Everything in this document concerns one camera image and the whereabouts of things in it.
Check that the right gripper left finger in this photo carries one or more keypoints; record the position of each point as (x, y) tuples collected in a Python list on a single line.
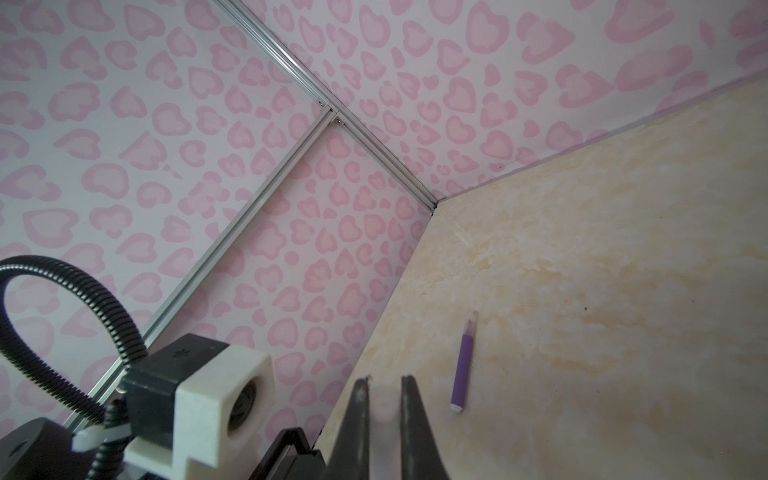
[(351, 453)]

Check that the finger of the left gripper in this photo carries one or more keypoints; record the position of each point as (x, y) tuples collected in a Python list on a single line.
[(290, 457)]

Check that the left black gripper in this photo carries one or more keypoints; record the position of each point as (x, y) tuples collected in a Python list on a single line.
[(42, 449)]

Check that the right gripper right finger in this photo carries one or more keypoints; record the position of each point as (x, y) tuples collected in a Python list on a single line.
[(420, 457)]

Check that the clear pen cap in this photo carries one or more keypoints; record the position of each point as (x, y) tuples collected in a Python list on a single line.
[(384, 433), (471, 324)]

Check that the purple marker pen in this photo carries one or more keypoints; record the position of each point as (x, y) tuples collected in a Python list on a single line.
[(462, 374)]

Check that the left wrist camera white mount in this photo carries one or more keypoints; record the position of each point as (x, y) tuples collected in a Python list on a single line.
[(195, 408)]

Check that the aluminium frame strut left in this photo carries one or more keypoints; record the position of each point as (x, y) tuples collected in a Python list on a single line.
[(198, 273)]

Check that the aluminium frame corner post left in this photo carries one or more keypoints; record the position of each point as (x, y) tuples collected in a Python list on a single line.
[(280, 54)]

